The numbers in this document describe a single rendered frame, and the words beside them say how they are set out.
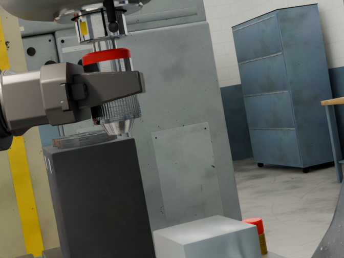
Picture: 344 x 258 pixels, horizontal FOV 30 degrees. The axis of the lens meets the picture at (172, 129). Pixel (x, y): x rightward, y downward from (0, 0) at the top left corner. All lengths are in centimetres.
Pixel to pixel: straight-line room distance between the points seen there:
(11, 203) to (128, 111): 176
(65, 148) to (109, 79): 36
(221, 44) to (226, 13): 51
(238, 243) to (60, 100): 23
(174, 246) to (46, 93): 21
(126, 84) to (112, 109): 3
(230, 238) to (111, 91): 23
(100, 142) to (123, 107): 33
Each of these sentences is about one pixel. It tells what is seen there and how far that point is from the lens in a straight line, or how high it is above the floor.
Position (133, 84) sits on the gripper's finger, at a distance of 58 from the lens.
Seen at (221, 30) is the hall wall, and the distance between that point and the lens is 1046.
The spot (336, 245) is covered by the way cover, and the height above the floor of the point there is 99.
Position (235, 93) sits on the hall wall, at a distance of 1043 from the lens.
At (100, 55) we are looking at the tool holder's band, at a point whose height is 126.
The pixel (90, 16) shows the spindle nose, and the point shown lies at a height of 130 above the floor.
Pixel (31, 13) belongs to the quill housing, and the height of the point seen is 131.
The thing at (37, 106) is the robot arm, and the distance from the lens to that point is 59.
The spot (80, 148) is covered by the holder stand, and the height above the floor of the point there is 117.
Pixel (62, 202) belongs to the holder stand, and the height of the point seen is 110.
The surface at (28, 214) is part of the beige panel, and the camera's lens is 235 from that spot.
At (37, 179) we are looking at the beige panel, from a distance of 234.
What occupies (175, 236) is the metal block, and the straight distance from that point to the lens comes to 43.
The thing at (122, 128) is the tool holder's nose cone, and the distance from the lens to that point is 61.
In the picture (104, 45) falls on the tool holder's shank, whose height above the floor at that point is 127.
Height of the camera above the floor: 122
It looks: 3 degrees down
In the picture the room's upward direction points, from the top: 10 degrees counter-clockwise
